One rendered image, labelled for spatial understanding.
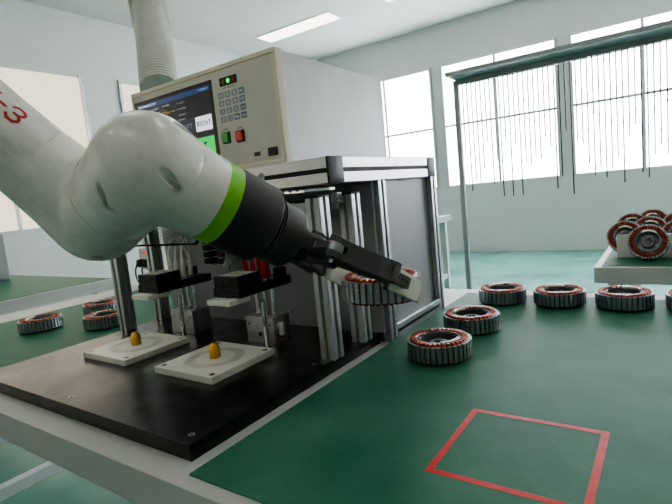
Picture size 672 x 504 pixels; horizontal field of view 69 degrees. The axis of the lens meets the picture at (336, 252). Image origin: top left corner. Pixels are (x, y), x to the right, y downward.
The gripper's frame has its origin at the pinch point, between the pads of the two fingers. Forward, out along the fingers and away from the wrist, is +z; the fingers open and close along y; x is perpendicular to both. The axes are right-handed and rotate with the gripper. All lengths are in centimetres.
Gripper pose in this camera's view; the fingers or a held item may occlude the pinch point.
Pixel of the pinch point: (379, 283)
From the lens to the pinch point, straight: 68.8
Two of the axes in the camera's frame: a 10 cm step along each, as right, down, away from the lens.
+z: 7.2, 3.7, 5.9
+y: 6.2, 0.4, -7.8
